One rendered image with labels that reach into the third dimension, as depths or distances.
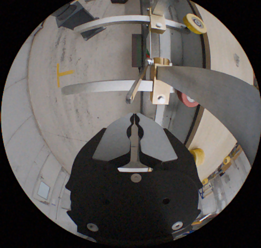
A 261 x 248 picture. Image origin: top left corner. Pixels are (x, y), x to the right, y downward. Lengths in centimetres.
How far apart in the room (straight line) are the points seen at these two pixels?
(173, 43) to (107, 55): 81
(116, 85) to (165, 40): 40
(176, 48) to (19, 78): 277
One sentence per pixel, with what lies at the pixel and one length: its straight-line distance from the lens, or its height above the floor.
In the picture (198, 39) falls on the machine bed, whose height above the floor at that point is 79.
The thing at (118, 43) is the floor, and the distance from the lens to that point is 118.
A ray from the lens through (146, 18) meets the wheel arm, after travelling 36.
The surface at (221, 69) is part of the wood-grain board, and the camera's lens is 38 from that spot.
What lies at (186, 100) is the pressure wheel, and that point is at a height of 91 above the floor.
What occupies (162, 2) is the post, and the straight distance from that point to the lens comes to 31.
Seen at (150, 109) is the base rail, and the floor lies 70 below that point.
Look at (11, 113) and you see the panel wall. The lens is 256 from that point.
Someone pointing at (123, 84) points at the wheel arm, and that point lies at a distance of 26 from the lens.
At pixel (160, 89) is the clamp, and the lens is 26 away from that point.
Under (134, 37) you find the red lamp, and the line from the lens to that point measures 44.
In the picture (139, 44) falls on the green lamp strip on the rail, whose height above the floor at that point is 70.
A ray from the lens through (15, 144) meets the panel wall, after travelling 268.
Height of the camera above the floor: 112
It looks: 61 degrees down
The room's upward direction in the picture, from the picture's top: 178 degrees counter-clockwise
